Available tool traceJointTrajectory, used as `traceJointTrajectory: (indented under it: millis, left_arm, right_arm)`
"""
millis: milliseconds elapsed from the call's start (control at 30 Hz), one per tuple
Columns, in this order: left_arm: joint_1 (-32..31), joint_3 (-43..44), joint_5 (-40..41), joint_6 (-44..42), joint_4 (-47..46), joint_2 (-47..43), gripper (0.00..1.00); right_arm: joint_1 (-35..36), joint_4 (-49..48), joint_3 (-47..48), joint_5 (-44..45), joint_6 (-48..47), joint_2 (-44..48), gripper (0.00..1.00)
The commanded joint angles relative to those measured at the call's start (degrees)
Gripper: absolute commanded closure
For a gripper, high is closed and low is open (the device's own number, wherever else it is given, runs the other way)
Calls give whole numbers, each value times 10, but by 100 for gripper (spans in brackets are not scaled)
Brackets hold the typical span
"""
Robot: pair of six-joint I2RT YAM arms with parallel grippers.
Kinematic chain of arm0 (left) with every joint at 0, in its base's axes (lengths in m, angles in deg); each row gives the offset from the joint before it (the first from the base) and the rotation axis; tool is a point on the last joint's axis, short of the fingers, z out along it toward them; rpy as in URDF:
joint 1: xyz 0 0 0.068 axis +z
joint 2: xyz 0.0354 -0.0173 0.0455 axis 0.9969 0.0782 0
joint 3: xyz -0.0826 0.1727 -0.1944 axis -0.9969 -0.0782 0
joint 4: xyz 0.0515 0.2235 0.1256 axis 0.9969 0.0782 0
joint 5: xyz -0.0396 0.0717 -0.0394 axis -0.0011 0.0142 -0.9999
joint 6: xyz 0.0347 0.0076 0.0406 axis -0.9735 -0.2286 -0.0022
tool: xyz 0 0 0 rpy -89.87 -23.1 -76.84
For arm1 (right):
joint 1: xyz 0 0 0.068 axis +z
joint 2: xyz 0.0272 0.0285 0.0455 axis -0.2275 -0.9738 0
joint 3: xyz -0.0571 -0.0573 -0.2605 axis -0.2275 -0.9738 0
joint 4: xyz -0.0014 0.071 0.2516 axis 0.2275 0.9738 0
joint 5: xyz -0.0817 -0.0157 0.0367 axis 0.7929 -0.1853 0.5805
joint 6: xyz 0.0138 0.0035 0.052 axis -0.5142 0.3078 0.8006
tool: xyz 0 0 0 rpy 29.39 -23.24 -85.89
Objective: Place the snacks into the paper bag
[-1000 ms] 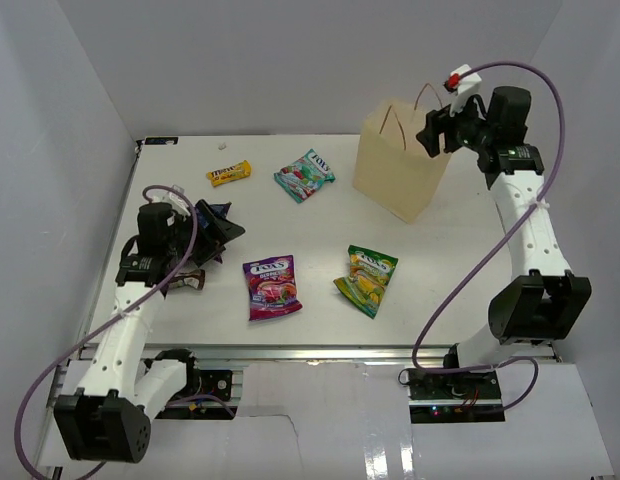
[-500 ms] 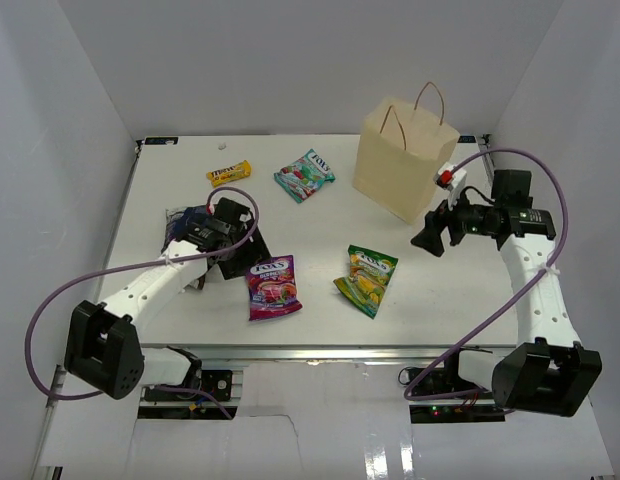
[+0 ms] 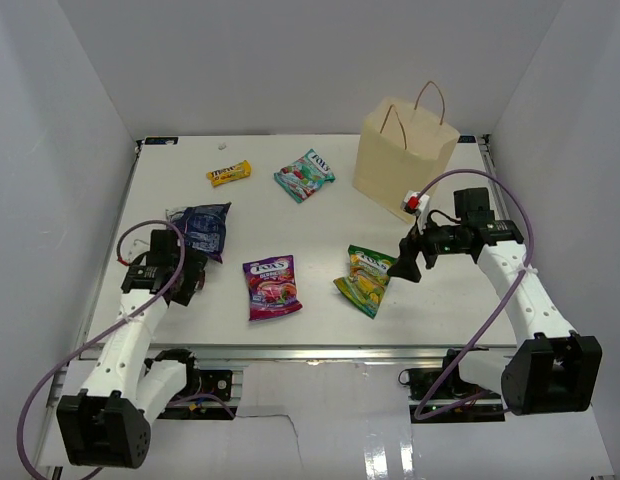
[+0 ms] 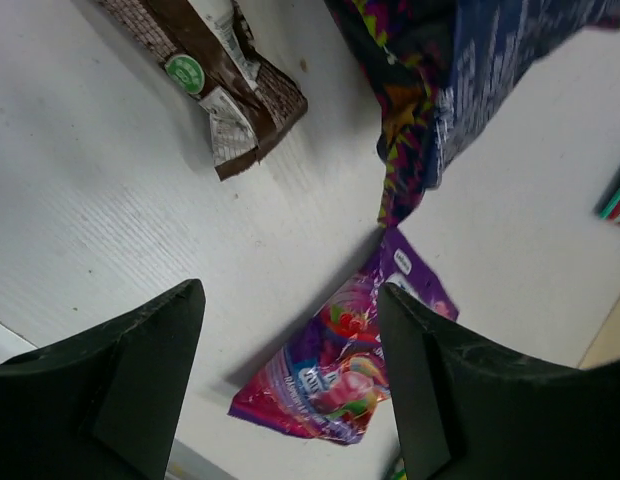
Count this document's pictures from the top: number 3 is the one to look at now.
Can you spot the aluminium table front rail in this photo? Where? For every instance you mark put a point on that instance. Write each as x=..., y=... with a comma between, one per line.
x=326, y=353

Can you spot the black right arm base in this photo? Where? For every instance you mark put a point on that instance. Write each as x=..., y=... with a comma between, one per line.
x=418, y=380

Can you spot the teal Fox's candy bag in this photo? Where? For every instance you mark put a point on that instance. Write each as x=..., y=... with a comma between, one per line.
x=305, y=176

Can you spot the blue label sticker right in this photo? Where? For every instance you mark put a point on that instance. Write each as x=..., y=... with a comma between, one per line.
x=467, y=139

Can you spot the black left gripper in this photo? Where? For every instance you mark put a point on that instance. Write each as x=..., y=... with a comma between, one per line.
x=194, y=262

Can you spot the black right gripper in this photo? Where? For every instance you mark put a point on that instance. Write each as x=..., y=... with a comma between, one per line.
x=406, y=265

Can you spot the yellow M&M's candy packet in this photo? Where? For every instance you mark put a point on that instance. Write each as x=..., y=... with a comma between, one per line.
x=233, y=173

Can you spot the purple Fox's candy bag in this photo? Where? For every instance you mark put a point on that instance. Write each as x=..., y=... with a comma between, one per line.
x=272, y=288

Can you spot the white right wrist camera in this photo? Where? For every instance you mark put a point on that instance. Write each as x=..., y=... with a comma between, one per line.
x=415, y=203

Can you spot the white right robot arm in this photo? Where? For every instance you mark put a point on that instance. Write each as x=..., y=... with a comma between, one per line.
x=554, y=368

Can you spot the blue label sticker left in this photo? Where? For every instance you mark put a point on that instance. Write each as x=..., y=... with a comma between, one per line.
x=160, y=141

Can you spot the blue label sticker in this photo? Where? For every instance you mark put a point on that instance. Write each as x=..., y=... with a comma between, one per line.
x=160, y=141
x=467, y=139

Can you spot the dark blue snack bag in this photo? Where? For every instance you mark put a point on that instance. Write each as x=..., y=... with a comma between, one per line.
x=203, y=227

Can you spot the green Fox's candy bag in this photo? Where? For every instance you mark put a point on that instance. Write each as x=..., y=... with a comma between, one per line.
x=368, y=279

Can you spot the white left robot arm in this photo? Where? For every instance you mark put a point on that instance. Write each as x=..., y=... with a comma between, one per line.
x=108, y=422

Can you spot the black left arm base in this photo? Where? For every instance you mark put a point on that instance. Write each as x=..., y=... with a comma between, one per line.
x=206, y=395

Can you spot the beige paper bag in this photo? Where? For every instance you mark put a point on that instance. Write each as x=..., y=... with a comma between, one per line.
x=402, y=147

